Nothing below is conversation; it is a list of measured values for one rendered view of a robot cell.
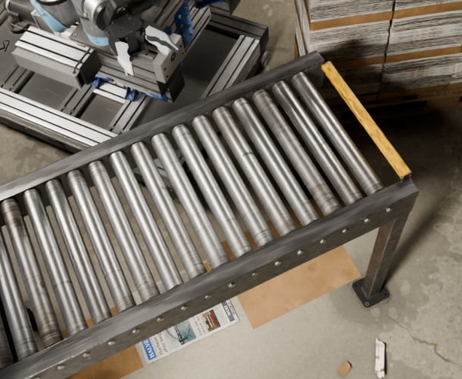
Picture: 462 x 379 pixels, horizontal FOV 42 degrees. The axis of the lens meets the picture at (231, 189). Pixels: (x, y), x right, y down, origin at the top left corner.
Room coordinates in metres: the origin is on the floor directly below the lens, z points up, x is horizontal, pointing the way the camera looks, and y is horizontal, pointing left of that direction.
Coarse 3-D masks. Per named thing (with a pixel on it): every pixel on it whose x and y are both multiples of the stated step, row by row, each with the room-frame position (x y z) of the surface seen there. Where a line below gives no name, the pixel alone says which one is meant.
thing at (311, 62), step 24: (264, 72) 1.16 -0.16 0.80; (288, 72) 1.15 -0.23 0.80; (312, 72) 1.16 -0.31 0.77; (216, 96) 1.11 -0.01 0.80; (240, 96) 1.09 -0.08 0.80; (168, 120) 1.05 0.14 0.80; (192, 120) 1.05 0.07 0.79; (96, 144) 1.02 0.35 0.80; (120, 144) 1.00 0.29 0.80; (48, 168) 0.97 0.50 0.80; (72, 168) 0.95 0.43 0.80; (0, 192) 0.92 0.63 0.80; (24, 192) 0.91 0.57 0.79; (0, 216) 0.88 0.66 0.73; (24, 216) 0.90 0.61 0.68
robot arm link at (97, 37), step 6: (84, 18) 1.13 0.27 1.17; (84, 24) 1.13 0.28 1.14; (90, 24) 1.12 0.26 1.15; (84, 30) 1.15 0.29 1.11; (90, 30) 1.13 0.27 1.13; (96, 30) 1.12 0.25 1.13; (90, 36) 1.13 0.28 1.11; (96, 36) 1.12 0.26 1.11; (102, 36) 1.12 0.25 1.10; (96, 42) 1.13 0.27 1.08; (102, 42) 1.12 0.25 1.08
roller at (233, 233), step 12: (180, 132) 1.01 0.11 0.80; (180, 144) 0.97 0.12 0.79; (192, 144) 0.96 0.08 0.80; (192, 156) 0.92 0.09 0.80; (192, 168) 0.89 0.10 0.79; (204, 168) 0.87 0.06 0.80; (204, 180) 0.83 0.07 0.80; (204, 192) 0.81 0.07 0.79; (216, 192) 0.79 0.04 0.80; (216, 204) 0.76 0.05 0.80; (228, 204) 0.76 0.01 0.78; (216, 216) 0.73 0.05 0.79; (228, 216) 0.72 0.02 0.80; (228, 228) 0.68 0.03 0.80; (240, 228) 0.68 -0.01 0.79; (228, 240) 0.65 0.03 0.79; (240, 240) 0.64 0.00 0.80; (240, 252) 0.61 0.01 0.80
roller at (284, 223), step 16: (224, 112) 1.05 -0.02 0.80; (224, 128) 1.00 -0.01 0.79; (240, 144) 0.93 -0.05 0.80; (240, 160) 0.88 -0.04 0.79; (256, 160) 0.87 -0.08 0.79; (256, 176) 0.82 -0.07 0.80; (256, 192) 0.78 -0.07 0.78; (272, 192) 0.76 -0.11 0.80; (272, 208) 0.71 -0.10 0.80; (288, 224) 0.66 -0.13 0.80
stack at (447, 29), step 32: (320, 0) 1.47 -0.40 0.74; (352, 0) 1.46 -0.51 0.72; (384, 0) 1.45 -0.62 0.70; (416, 0) 1.45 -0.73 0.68; (448, 0) 1.44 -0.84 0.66; (320, 32) 1.46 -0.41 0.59; (352, 32) 1.46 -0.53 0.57; (384, 32) 1.45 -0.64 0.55; (416, 32) 1.44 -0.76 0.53; (448, 32) 1.43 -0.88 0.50; (384, 64) 1.46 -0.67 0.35; (416, 64) 1.44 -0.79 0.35; (448, 64) 1.44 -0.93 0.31; (416, 96) 1.45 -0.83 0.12; (448, 96) 1.43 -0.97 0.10
